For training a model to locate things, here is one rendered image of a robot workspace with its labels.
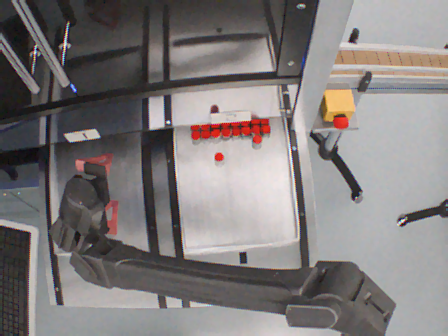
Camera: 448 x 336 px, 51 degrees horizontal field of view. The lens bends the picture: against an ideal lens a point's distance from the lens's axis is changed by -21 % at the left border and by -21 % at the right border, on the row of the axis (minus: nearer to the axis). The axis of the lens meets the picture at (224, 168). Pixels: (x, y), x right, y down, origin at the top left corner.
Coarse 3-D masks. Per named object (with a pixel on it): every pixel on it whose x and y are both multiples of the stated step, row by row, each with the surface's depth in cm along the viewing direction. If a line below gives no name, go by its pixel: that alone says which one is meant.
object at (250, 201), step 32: (192, 160) 135; (224, 160) 134; (256, 160) 134; (288, 160) 134; (192, 192) 133; (224, 192) 133; (256, 192) 132; (288, 192) 132; (192, 224) 131; (224, 224) 131; (256, 224) 131; (288, 224) 130
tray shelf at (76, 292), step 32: (160, 160) 135; (160, 192) 133; (160, 224) 131; (64, 256) 129; (192, 256) 129; (224, 256) 129; (256, 256) 129; (288, 256) 129; (64, 288) 126; (96, 288) 127
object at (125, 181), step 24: (72, 144) 136; (96, 144) 136; (120, 144) 136; (72, 168) 134; (120, 168) 134; (120, 192) 133; (144, 192) 132; (120, 216) 131; (144, 216) 128; (144, 240) 130
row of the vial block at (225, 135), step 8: (224, 128) 132; (248, 128) 132; (256, 128) 132; (264, 128) 132; (192, 136) 131; (200, 136) 132; (208, 136) 131; (216, 136) 131; (224, 136) 131; (232, 136) 133; (240, 136) 134; (248, 136) 133; (264, 136) 133; (200, 144) 135; (208, 144) 135
